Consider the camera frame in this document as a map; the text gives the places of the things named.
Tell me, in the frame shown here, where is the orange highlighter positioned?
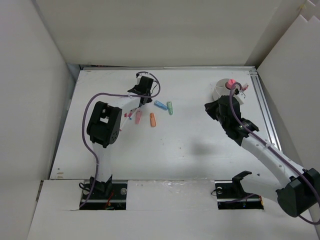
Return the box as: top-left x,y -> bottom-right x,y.
149,112 -> 157,128

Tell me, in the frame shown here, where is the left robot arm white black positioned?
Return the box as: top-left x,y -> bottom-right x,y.
81,71 -> 159,199

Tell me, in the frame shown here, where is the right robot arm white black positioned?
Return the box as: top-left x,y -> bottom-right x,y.
204,95 -> 320,218

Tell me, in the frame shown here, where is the blue highlighter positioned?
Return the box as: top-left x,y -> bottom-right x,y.
153,100 -> 168,111

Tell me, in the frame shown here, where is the white round divided container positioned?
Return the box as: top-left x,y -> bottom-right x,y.
212,78 -> 231,101

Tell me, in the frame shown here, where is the white red pen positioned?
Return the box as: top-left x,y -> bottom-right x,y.
119,111 -> 133,131

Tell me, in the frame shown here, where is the green highlighter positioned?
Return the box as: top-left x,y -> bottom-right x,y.
166,101 -> 174,116

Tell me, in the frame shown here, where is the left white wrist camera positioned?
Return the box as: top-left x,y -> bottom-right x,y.
136,71 -> 153,83

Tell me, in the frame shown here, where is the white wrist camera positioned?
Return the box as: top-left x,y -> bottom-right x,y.
233,83 -> 249,105
136,71 -> 153,83

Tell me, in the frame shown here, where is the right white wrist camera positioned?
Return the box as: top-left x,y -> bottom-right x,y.
233,83 -> 249,105

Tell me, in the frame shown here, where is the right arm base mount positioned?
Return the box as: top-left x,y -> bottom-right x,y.
211,171 -> 264,210

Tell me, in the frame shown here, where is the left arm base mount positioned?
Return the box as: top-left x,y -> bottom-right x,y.
78,177 -> 128,211

